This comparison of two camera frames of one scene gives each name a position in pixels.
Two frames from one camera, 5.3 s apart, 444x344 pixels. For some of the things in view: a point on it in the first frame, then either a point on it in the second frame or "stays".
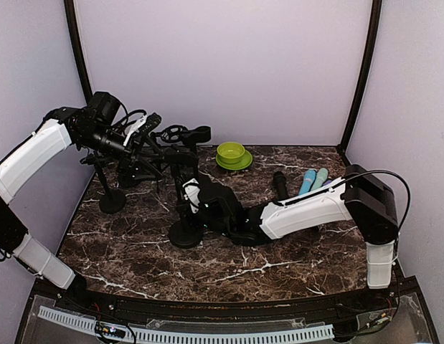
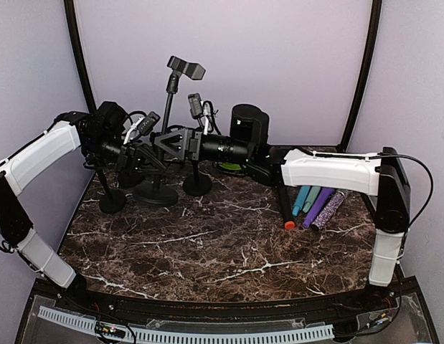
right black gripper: (192, 227) -> (191, 141)
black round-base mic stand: (125, 176) stays
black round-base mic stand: (185, 233) -> (156, 195)
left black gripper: (126, 160) -> (132, 158)
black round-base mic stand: (112, 201) stays
